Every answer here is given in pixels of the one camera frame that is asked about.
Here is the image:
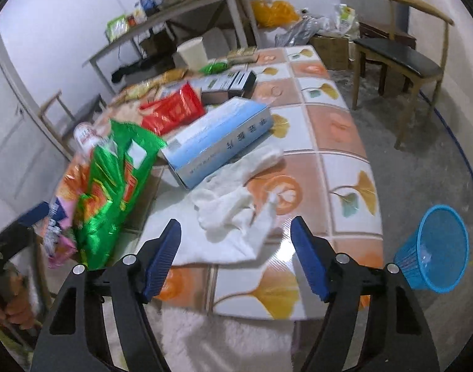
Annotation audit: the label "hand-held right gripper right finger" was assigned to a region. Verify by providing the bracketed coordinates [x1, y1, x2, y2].
[291, 215, 440, 372]

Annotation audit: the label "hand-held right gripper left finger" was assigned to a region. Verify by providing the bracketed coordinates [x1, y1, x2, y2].
[30, 219, 182, 372]

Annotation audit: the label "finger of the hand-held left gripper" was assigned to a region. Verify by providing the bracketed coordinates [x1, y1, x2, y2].
[0, 201, 51, 276]

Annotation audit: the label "pink snack bag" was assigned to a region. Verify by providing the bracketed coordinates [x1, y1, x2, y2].
[38, 197, 78, 268]

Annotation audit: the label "white red drink can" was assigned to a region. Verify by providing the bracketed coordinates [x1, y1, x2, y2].
[73, 122, 105, 153]

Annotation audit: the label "blue plastic wastebasket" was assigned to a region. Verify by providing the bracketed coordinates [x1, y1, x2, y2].
[393, 205, 470, 294]

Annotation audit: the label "person's left hand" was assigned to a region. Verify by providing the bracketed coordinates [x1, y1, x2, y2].
[0, 271, 41, 330]

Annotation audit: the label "white crumpled cloth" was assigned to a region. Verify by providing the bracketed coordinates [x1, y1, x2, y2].
[141, 197, 278, 266]

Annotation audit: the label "green snack bag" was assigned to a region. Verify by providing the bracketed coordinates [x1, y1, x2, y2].
[73, 119, 167, 270]

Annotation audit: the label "white door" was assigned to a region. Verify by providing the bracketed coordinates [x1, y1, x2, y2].
[0, 31, 70, 218]

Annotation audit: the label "white fleece jacket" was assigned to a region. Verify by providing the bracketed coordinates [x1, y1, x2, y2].
[147, 306, 299, 372]

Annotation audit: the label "wooden chair with black seat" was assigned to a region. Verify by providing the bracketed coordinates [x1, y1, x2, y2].
[38, 90, 107, 152]
[353, 0, 454, 150]

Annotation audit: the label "blue white carton box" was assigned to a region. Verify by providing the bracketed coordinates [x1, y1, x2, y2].
[160, 97, 274, 190]

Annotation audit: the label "tile-pattern tablecloth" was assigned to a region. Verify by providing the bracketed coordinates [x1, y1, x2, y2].
[54, 45, 384, 322]

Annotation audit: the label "red snack bag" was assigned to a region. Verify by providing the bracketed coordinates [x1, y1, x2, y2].
[139, 82, 206, 136]

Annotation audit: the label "black bag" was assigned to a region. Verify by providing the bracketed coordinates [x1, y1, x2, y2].
[111, 60, 175, 84]

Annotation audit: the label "yellow snack packets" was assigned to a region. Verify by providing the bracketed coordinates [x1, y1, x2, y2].
[120, 68, 188, 103]

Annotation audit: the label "black box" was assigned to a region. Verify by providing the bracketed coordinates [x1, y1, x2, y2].
[201, 70, 257, 105]

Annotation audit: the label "small green packet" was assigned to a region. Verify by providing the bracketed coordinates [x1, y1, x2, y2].
[199, 59, 230, 76]

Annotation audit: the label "light green packet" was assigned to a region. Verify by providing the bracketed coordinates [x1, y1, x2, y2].
[105, 15, 130, 41]

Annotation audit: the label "white paper cup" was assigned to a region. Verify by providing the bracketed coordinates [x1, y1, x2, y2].
[176, 37, 209, 71]

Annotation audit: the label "brown cardboard box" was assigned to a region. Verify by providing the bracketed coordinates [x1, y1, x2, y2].
[310, 35, 355, 71]
[139, 31, 175, 57]

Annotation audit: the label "olive snack packet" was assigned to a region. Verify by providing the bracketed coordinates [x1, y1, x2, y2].
[226, 46, 258, 63]

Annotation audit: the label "grey plastic bag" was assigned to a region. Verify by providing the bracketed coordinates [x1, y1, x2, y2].
[275, 15, 330, 47]

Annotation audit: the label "long grey table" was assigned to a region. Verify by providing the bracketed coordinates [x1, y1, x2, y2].
[83, 0, 262, 94]

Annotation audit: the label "white printed bag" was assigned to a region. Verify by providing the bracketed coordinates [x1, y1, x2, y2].
[333, 4, 361, 33]

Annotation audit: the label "yellow plastic bag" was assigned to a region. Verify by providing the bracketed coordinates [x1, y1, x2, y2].
[252, 0, 301, 28]

